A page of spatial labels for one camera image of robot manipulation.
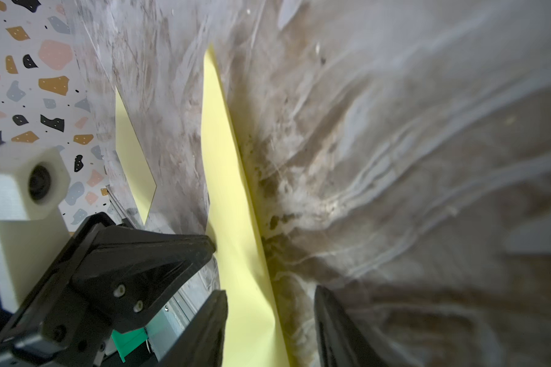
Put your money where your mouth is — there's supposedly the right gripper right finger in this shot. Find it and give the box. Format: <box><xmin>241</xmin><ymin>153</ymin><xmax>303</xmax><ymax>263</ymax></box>
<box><xmin>314</xmin><ymin>285</ymin><xmax>387</xmax><ymax>367</ymax></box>

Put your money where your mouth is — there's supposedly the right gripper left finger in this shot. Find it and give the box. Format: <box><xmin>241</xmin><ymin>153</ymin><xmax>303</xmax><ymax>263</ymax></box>
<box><xmin>158</xmin><ymin>291</ymin><xmax>228</xmax><ymax>367</ymax></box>

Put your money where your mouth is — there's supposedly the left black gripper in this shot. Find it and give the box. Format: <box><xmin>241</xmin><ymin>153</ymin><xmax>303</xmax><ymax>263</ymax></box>
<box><xmin>0</xmin><ymin>213</ymin><xmax>216</xmax><ymax>366</ymax></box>

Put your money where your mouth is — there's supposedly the yellow square paper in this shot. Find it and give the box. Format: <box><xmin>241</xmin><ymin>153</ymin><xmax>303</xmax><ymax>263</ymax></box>
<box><xmin>115</xmin><ymin>89</ymin><xmax>157</xmax><ymax>225</ymax></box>
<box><xmin>201</xmin><ymin>48</ymin><xmax>290</xmax><ymax>366</ymax></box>

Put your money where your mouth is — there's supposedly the small green circuit board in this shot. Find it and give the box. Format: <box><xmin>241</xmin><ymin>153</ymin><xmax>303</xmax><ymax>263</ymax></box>
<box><xmin>112</xmin><ymin>328</ymin><xmax>148</xmax><ymax>362</ymax></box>

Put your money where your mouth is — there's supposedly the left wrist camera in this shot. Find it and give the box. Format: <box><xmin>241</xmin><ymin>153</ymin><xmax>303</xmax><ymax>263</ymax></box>
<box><xmin>0</xmin><ymin>141</ymin><xmax>70</xmax><ymax>313</ymax></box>

